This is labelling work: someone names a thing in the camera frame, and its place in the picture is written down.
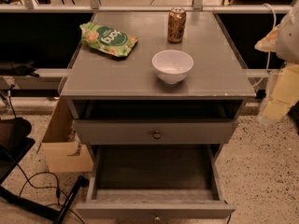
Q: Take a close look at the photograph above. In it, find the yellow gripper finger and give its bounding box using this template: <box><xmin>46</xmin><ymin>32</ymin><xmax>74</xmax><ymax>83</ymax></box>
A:
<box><xmin>254</xmin><ymin>26</ymin><xmax>278</xmax><ymax>52</ymax></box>

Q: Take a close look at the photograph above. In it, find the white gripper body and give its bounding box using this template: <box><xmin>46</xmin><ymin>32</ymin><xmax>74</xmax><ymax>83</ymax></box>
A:
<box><xmin>260</xmin><ymin>63</ymin><xmax>299</xmax><ymax>122</ymax></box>

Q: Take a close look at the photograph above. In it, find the grey drawer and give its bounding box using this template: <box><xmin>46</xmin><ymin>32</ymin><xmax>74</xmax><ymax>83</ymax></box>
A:
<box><xmin>73</xmin><ymin>100</ymin><xmax>240</xmax><ymax>145</ymax></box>
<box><xmin>77</xmin><ymin>145</ymin><xmax>235</xmax><ymax>220</ymax></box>

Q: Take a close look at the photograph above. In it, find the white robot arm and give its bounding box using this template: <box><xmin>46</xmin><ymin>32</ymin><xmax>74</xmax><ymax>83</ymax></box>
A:
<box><xmin>254</xmin><ymin>7</ymin><xmax>299</xmax><ymax>123</ymax></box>

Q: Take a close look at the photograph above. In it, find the grey top drawer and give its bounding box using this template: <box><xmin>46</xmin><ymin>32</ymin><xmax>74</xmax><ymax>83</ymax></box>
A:
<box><xmin>73</xmin><ymin>100</ymin><xmax>240</xmax><ymax>145</ymax></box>

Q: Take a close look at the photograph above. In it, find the grey drawer cabinet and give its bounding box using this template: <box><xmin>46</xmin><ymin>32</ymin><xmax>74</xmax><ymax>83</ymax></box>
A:
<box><xmin>61</xmin><ymin>12</ymin><xmax>255</xmax><ymax>145</ymax></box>

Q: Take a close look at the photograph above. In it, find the brown soda can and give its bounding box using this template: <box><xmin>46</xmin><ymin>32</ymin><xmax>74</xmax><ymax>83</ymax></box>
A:
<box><xmin>167</xmin><ymin>7</ymin><xmax>186</xmax><ymax>43</ymax></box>

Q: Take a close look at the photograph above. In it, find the white bowl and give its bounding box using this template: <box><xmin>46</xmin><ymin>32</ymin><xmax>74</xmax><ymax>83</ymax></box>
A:
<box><xmin>151</xmin><ymin>49</ymin><xmax>193</xmax><ymax>84</ymax></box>

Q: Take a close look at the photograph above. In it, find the green snack bag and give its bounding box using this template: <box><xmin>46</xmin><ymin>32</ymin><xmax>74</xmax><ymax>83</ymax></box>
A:
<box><xmin>80</xmin><ymin>21</ymin><xmax>138</xmax><ymax>57</ymax></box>

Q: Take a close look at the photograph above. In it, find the cardboard box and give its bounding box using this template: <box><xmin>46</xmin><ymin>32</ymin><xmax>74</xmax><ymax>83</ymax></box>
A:
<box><xmin>41</xmin><ymin>99</ymin><xmax>93</xmax><ymax>173</ymax></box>

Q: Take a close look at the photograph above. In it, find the black stand base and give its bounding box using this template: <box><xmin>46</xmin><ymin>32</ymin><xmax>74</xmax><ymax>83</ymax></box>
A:
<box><xmin>0</xmin><ymin>172</ymin><xmax>89</xmax><ymax>224</ymax></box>

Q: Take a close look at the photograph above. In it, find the black chair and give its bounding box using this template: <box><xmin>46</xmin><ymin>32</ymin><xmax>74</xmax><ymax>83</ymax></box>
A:
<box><xmin>0</xmin><ymin>118</ymin><xmax>35</xmax><ymax>184</ymax></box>

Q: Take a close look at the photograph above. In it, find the white cable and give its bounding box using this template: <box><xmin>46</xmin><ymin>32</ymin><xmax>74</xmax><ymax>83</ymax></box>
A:
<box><xmin>251</xmin><ymin>3</ymin><xmax>278</xmax><ymax>89</ymax></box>

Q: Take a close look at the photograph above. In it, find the metal frame railing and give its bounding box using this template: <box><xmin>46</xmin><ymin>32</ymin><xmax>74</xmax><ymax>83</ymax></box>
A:
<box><xmin>0</xmin><ymin>0</ymin><xmax>299</xmax><ymax>91</ymax></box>

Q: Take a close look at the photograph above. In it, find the black floor cable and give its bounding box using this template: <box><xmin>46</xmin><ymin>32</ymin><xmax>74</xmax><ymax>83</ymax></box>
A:
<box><xmin>0</xmin><ymin>147</ymin><xmax>86</xmax><ymax>224</ymax></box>

